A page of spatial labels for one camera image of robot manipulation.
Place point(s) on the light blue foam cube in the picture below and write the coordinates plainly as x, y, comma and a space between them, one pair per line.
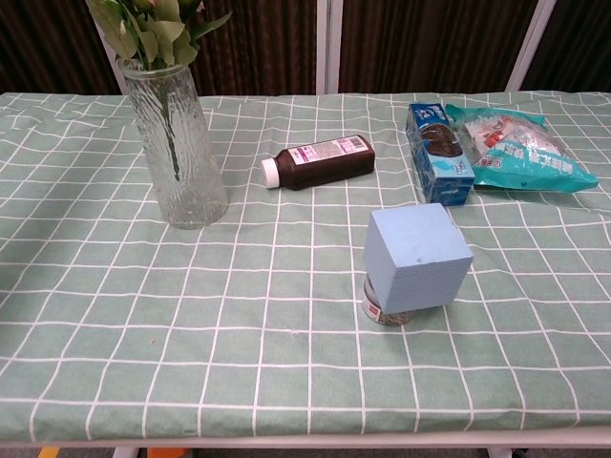
415, 257

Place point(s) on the small round tin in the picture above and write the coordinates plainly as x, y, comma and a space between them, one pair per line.
377, 310

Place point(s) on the blue Oreo cookie box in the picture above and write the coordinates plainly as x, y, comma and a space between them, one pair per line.
439, 152

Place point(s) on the teal snack bag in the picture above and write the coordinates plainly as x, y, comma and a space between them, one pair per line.
520, 152

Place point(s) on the pink artificial rose bouquet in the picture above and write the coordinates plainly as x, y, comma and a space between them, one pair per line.
157, 33

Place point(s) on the dark corrugated partition panel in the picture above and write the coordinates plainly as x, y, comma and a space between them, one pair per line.
48, 47
267, 47
429, 47
577, 43

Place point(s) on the green checked tablecloth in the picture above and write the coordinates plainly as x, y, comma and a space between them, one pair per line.
286, 334

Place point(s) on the brown bottle white cap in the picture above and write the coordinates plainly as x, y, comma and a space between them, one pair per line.
324, 164

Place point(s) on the clear textured glass vase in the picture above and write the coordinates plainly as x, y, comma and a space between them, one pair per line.
191, 181

